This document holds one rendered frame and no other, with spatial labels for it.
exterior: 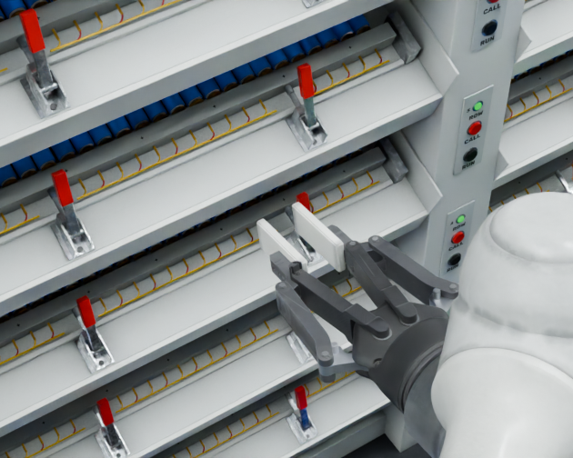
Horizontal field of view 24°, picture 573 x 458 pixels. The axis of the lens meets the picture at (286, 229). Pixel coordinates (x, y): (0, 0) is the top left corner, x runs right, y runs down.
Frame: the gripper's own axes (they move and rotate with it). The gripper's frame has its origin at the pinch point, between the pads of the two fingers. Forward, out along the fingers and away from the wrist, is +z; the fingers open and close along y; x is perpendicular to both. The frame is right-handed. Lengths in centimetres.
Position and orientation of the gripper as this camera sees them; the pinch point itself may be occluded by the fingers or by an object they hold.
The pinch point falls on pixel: (300, 244)
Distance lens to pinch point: 110.6
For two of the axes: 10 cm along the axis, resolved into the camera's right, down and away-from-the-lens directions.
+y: 8.5, -4.1, 3.4
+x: -1.1, -7.7, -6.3
